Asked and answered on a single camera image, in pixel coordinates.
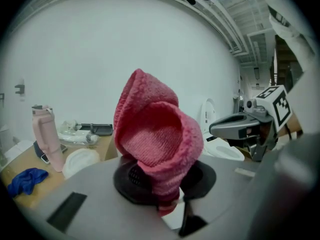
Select blue cloth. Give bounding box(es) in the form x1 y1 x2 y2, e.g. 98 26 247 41
6 167 50 199

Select pink knitted cloth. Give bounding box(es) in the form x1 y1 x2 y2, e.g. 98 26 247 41
113 68 205 217

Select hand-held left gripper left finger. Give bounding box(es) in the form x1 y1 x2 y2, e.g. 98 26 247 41
113 156 158 205

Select white round lid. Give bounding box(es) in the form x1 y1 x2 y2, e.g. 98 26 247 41
61 147 101 180

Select pink tumbler bottle with handle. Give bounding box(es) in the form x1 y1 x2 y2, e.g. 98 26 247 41
31 104 66 173

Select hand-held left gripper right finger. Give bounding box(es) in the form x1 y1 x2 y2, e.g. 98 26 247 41
179 159 217 200

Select black flat device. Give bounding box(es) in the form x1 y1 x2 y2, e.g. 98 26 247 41
79 123 114 137

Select wooden table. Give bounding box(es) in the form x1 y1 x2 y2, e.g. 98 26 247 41
0 133 119 210

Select smartphone with white case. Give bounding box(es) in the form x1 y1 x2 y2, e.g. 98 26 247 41
39 143 68 165

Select clear plastic bags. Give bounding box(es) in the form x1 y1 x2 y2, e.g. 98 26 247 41
57 119 99 145

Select white toilet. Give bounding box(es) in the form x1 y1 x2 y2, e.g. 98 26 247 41
199 97 246 162

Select wooden shelf unit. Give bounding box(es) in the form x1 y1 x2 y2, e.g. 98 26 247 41
269 34 304 93

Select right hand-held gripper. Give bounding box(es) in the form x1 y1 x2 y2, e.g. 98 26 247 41
208 84 293 163

